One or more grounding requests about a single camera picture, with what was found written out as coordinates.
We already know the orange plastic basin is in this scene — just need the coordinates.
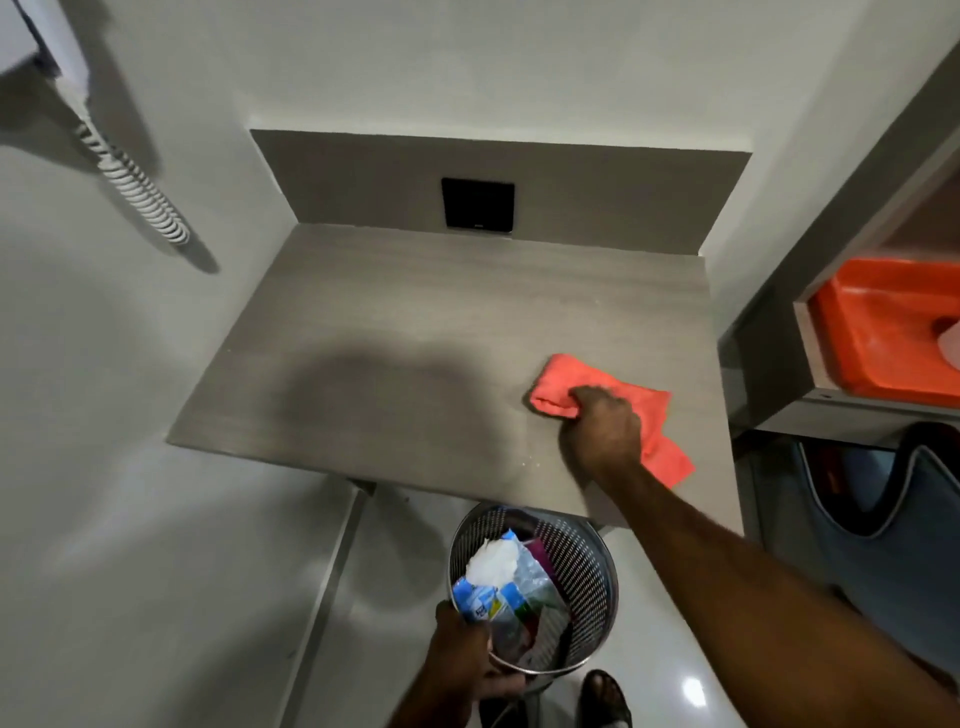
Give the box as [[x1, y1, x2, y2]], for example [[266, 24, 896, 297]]
[[807, 258, 960, 411]]

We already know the white wall-mounted hair dryer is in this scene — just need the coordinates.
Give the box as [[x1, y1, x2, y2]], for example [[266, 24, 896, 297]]
[[0, 0, 93, 114]]

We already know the magenta wrapper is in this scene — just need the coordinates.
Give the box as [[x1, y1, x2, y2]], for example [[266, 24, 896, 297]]
[[525, 540, 560, 582]]

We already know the blue laundry bag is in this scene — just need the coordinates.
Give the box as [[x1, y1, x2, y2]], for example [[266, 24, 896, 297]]
[[793, 422, 960, 680]]

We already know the person's left forearm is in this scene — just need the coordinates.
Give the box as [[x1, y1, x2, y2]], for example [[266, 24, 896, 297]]
[[386, 660, 483, 728]]

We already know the grey wooden shelf unit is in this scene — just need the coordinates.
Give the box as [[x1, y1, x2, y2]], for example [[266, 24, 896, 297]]
[[718, 41, 960, 451]]

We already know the person's sandalled foot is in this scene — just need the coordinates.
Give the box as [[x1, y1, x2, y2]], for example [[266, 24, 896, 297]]
[[578, 669, 633, 728]]

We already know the person's right hand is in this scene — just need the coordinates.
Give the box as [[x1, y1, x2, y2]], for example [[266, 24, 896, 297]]
[[558, 385, 645, 490]]

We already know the person's right forearm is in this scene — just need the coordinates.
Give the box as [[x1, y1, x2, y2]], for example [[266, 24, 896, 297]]
[[596, 459, 960, 728]]

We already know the person's left hand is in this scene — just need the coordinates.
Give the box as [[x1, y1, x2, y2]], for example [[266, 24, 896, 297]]
[[424, 600, 528, 702]]

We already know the metal mesh waste bin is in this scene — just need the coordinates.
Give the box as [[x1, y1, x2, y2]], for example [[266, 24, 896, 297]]
[[448, 502, 621, 678]]

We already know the white coiled cord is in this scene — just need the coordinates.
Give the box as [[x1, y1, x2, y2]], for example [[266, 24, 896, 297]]
[[73, 118, 192, 247]]

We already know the blue and white packet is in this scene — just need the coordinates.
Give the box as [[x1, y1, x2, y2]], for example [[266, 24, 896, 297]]
[[452, 577, 535, 625]]

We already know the black wall socket plate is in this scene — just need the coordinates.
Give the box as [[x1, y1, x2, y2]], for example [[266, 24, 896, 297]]
[[441, 177, 516, 234]]

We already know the orange cleaning cloth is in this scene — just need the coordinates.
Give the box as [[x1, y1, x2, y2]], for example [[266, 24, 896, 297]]
[[528, 354, 696, 490]]

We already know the white crumpled tissue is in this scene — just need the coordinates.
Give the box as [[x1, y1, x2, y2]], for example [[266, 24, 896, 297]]
[[465, 537, 524, 590]]

